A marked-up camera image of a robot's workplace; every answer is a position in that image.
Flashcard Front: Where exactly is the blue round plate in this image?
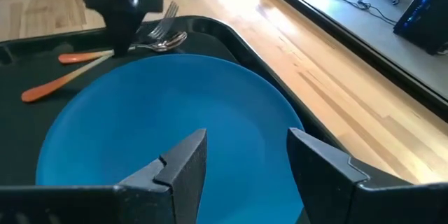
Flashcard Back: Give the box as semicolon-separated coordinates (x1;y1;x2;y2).
34;53;305;224

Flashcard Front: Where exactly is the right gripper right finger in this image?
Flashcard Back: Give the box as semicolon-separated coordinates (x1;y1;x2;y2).
286;127;412;224

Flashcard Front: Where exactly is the black computer tower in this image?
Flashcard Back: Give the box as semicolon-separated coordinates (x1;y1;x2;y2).
393;0;448;56

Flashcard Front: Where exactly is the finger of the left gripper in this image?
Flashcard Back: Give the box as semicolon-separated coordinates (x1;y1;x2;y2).
122;10;148;57
104;11;125;58

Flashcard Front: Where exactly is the orange-handled metal fork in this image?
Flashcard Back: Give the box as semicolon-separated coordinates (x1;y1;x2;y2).
20;0;181;104

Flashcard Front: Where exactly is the dark green tray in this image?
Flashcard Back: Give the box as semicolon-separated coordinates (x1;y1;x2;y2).
0;15;348;224

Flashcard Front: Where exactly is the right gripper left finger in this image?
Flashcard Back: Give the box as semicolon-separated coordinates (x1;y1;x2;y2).
118;128;209;224

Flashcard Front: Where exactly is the orange-handled metal spoon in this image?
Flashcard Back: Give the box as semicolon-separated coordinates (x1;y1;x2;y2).
57;30;189;65

